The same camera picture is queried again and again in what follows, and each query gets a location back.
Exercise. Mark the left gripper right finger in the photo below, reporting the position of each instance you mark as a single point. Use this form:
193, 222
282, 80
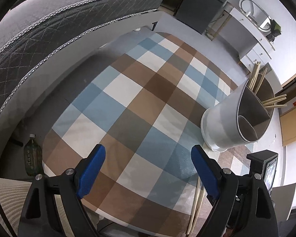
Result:
241, 205

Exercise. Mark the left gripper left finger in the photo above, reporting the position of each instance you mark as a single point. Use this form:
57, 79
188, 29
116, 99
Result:
40, 216

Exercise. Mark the smartphone with lit screen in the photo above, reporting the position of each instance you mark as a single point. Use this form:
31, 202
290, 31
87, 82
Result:
264, 163

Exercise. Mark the green plastic bottle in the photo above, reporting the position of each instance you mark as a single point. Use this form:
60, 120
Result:
33, 157

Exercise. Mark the grey utensil holder cup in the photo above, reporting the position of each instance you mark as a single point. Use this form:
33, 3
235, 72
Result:
239, 119

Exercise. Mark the checkered blue brown blanket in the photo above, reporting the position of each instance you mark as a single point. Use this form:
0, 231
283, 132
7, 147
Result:
145, 109

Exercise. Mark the wooden chopstick in cup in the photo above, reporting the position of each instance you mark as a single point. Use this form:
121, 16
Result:
253, 76

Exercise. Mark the white dresser with drawers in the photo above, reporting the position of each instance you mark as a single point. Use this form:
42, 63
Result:
250, 43

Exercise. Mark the potted green plant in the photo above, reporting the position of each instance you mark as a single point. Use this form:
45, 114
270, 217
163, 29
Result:
275, 30

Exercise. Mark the oval vanity mirror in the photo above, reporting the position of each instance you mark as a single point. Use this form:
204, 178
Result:
256, 14

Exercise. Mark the grey quilted mattress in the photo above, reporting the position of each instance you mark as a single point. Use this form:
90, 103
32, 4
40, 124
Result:
36, 29

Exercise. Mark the dark grey refrigerator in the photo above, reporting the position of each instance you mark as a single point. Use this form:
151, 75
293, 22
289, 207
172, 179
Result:
197, 14

